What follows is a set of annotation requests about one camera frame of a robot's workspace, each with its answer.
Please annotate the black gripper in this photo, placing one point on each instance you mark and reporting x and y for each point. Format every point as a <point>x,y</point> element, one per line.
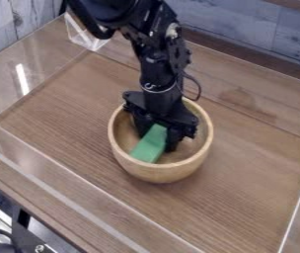
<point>159,106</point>

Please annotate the green rectangular stick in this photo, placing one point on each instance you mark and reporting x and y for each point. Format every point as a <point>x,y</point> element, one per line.
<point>151,145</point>

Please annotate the round wooden bowl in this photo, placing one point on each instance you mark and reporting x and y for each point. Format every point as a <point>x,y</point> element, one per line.
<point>174,165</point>

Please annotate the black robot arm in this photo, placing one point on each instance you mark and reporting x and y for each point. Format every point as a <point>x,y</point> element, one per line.
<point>148,24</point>

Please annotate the clear acrylic enclosure wall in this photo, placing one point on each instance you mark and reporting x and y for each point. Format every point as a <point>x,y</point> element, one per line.
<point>237,206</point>

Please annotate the clear acrylic corner bracket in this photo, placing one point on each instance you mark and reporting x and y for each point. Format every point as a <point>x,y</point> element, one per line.
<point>80,36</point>

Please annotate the black table frame leg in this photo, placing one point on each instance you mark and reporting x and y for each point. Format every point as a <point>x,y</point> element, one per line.
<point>30,242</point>

